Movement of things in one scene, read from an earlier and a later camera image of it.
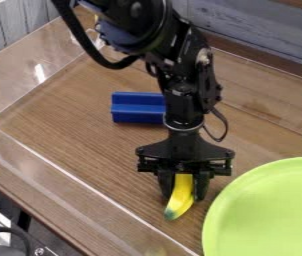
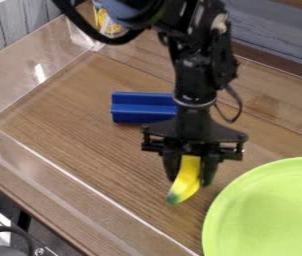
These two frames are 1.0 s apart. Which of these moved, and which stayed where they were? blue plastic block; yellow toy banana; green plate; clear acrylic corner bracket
Moved: clear acrylic corner bracket; yellow toy banana
Stayed: blue plastic block; green plate
